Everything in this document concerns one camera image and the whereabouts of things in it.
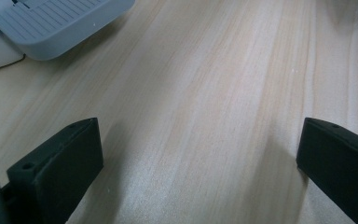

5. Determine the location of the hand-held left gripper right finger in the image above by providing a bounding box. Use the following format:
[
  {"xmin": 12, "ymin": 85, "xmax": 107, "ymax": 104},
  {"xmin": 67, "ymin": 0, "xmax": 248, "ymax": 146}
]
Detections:
[{"xmin": 296, "ymin": 117, "xmax": 358, "ymax": 224}]

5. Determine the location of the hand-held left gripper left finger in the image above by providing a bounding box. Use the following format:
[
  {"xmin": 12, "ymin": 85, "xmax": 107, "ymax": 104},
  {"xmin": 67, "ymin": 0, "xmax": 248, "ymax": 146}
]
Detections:
[{"xmin": 7, "ymin": 117, "xmax": 104, "ymax": 224}]

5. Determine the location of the white pedal trash bin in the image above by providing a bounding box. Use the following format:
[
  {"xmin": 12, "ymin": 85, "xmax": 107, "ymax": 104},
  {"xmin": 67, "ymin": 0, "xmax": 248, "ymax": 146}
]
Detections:
[{"xmin": 0, "ymin": 0, "xmax": 136, "ymax": 73}]

